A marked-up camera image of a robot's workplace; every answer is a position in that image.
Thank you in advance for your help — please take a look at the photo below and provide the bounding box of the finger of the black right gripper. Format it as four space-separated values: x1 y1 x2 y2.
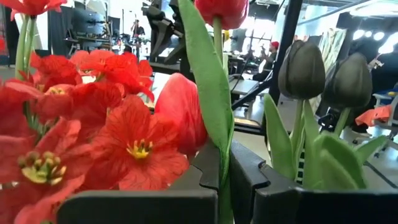
163 39 186 65
150 21 174 62

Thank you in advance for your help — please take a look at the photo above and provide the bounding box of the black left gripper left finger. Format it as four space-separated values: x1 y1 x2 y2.
57 139 221 224

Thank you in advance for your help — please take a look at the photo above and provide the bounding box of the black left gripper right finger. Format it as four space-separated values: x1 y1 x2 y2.
229 140 398 224

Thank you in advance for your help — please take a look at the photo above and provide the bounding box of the red artificial tulip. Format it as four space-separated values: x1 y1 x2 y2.
154 72 208 157
177 0 249 224

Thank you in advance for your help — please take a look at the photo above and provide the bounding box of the red artificial flower bunch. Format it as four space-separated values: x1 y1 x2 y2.
0 77 191 224
29 49 155 103
0 0 68 74

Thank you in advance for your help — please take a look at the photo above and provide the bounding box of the black artificial tulip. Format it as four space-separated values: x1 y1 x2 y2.
303 52 389 191
263 39 326 187

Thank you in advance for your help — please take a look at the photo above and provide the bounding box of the person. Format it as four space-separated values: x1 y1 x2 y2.
252 40 280 82
130 19 146 40

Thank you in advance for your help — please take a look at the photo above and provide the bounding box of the black monitor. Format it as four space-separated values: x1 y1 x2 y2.
70 7 106 35

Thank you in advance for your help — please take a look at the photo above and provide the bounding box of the orange cloth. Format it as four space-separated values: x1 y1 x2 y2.
355 105 393 128

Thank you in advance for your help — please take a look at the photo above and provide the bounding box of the black metal table frame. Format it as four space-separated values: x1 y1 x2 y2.
231 0 305 136

